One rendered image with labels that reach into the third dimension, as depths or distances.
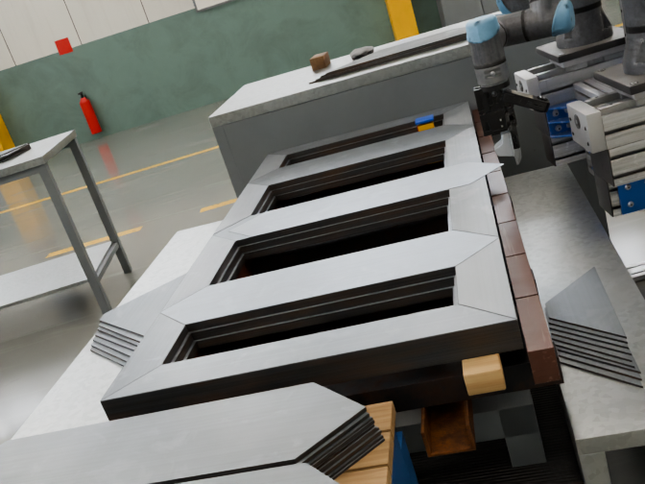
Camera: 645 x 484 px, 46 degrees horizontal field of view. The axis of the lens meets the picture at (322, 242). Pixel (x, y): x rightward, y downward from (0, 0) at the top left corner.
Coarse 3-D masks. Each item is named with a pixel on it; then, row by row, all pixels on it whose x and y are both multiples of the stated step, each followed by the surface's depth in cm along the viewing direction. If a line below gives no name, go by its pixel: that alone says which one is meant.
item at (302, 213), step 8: (320, 200) 206; (296, 208) 206; (304, 208) 203; (312, 208) 201; (288, 216) 201; (296, 216) 199; (304, 216) 197; (312, 216) 195; (288, 224) 195; (296, 224) 194
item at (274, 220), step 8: (280, 208) 210; (288, 208) 208; (264, 216) 208; (272, 216) 206; (280, 216) 203; (264, 224) 201; (272, 224) 200; (280, 224) 197; (256, 232) 197; (264, 232) 195
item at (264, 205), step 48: (336, 144) 264; (432, 144) 225; (288, 192) 236; (240, 240) 196; (288, 240) 193; (384, 288) 147; (432, 288) 144; (192, 336) 156; (240, 336) 153; (432, 336) 122; (480, 336) 120; (192, 384) 131; (240, 384) 130; (288, 384) 129
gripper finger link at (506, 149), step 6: (504, 138) 183; (504, 144) 184; (510, 144) 184; (498, 150) 185; (504, 150) 185; (510, 150) 184; (516, 150) 183; (504, 156) 185; (510, 156) 185; (516, 156) 185; (516, 162) 186
